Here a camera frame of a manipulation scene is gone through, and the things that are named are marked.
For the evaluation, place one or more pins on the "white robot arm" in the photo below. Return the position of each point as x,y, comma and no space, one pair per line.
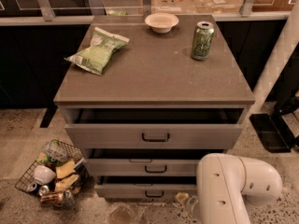
228,187

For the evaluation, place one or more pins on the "silver can in basket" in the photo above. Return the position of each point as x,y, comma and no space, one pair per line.
43,190

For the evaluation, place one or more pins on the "white bowl on cabinet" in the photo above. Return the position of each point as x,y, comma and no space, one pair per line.
161,23

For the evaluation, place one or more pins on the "green chip bag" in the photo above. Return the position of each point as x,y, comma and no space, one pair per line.
95,57

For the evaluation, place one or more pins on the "grey middle drawer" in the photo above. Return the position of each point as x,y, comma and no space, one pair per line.
144,162

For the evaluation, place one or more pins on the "black tray on floor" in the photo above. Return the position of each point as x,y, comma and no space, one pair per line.
274,133

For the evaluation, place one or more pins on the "yellow sponge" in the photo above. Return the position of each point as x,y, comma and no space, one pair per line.
65,170

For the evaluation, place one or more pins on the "grey top drawer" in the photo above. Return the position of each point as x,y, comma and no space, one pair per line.
156,128

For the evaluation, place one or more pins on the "black wire basket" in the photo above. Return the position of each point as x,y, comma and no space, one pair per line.
56,176

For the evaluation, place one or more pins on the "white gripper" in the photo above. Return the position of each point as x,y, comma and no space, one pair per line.
192,203

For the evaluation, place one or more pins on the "clear plastic bottle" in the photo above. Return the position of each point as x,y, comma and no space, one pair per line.
55,152

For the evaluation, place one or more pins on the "blue can in basket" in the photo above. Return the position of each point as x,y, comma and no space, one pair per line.
32,187

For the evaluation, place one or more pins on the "green soda can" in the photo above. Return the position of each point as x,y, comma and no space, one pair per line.
202,37

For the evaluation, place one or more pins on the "white post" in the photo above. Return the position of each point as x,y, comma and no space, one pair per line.
281,53

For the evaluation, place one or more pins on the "grey drawer cabinet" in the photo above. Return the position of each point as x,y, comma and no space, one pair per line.
157,71

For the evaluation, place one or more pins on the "white bowl in basket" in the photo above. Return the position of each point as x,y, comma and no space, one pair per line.
43,175

